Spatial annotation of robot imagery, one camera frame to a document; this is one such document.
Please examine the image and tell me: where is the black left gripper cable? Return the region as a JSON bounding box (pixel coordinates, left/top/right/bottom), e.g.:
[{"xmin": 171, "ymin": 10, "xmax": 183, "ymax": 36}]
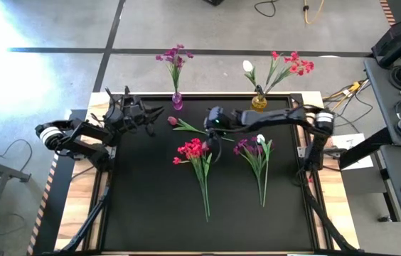
[{"xmin": 103, "ymin": 85, "xmax": 132, "ymax": 110}]

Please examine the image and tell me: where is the yellow and black cable bundle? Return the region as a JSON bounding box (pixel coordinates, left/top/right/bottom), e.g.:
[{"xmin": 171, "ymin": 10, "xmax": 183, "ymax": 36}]
[{"xmin": 323, "ymin": 80, "xmax": 374, "ymax": 127}]

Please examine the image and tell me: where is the black floor cable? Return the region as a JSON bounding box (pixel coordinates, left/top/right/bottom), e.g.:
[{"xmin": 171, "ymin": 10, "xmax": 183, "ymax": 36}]
[
  {"xmin": 3, "ymin": 138, "xmax": 33, "ymax": 172},
  {"xmin": 254, "ymin": 0, "xmax": 279, "ymax": 18}
]

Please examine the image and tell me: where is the purple glass vase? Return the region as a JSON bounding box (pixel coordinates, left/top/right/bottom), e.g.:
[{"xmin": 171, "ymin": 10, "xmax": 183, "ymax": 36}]
[{"xmin": 171, "ymin": 91, "xmax": 184, "ymax": 111}]

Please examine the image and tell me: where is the red artificial flower bunch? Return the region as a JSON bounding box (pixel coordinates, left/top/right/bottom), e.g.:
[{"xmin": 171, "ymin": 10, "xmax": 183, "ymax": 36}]
[
  {"xmin": 262, "ymin": 50, "xmax": 316, "ymax": 95},
  {"xmin": 172, "ymin": 137, "xmax": 213, "ymax": 223}
]

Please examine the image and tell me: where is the grey desk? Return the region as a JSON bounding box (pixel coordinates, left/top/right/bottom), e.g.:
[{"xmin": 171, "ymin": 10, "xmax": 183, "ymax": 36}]
[{"xmin": 363, "ymin": 56, "xmax": 401, "ymax": 232}]

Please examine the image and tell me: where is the purple artificial flower bunch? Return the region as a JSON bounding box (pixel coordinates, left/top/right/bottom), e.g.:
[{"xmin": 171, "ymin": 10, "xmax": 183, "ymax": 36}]
[
  {"xmin": 232, "ymin": 137, "xmax": 269, "ymax": 207},
  {"xmin": 155, "ymin": 43, "xmax": 195, "ymax": 95}
]

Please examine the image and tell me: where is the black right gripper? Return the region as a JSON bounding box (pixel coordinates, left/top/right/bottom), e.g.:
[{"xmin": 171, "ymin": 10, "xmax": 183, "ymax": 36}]
[{"xmin": 203, "ymin": 106, "xmax": 237, "ymax": 144}]

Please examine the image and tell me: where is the black and red device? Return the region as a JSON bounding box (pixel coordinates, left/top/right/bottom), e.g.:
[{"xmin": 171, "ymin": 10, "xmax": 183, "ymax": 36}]
[{"xmin": 370, "ymin": 19, "xmax": 401, "ymax": 69}]

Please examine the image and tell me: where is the white artificial tulip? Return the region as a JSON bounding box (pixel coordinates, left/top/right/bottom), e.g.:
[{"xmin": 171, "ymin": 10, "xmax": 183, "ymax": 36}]
[
  {"xmin": 242, "ymin": 59, "xmax": 264, "ymax": 94},
  {"xmin": 256, "ymin": 134, "xmax": 274, "ymax": 208}
]

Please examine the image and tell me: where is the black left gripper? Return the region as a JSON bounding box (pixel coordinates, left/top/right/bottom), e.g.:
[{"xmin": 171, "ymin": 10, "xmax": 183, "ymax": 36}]
[{"xmin": 105, "ymin": 95, "xmax": 165, "ymax": 138}]

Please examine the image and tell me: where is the yellow glass vase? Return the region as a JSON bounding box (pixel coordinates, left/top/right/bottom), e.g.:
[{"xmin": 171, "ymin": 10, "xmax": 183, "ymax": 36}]
[{"xmin": 250, "ymin": 92, "xmax": 268, "ymax": 113}]

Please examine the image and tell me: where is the white paper sheet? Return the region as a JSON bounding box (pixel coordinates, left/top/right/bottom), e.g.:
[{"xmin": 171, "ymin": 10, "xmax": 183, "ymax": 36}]
[{"xmin": 331, "ymin": 133, "xmax": 374, "ymax": 171}]

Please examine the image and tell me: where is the yellow floor cable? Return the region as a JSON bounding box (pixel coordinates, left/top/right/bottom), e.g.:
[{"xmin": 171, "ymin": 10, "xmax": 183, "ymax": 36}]
[{"xmin": 302, "ymin": 0, "xmax": 326, "ymax": 25}]

